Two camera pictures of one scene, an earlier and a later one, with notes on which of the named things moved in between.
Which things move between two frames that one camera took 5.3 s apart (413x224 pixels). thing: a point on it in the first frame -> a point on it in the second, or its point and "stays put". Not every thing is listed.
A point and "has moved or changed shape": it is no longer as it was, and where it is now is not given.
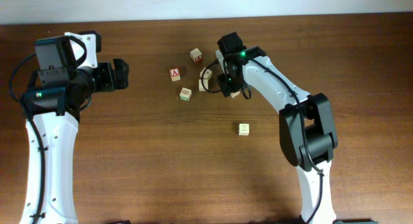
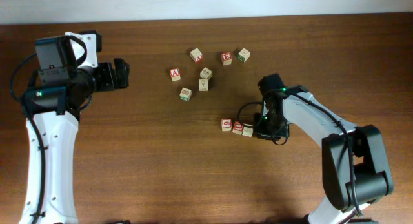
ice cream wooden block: x=201 y=86 stays put
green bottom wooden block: x=185 y=93 stays put
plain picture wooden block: x=207 y=75 stays put
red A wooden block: x=175 y=73 stays put
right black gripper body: x=224 y=81 -> x=269 y=130
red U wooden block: x=233 y=94 -> x=237 y=128
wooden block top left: x=196 y=55 stays put
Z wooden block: x=244 y=129 has moved or changed shape
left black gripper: x=109 y=83 stays put
